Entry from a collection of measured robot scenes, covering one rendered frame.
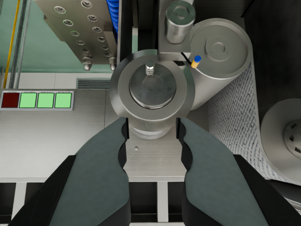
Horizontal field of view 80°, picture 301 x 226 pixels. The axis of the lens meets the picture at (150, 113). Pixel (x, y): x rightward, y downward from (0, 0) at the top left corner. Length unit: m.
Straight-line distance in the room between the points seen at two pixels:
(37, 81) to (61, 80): 0.40
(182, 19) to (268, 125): 0.22
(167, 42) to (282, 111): 0.23
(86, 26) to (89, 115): 0.28
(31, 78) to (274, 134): 3.62
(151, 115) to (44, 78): 3.39
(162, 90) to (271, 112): 0.19
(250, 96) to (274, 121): 0.06
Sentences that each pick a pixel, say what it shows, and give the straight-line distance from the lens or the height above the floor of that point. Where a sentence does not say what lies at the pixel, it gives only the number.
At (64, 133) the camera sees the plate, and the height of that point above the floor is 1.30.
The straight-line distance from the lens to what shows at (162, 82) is 0.30.
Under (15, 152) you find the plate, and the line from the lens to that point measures 0.76.
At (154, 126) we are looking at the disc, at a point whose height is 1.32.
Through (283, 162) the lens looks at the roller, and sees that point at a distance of 0.37.
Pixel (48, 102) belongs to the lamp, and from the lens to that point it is 0.72.
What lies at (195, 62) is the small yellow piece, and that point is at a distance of 0.27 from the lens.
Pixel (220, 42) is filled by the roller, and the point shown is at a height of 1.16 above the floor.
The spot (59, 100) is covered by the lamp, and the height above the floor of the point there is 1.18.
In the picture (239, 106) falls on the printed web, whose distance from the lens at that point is 0.40.
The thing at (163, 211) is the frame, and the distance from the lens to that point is 0.66.
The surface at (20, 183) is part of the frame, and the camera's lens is 0.75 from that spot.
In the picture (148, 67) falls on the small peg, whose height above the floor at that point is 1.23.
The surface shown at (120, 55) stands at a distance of 0.35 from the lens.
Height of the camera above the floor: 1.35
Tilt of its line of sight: 11 degrees down
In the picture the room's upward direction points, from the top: 180 degrees clockwise
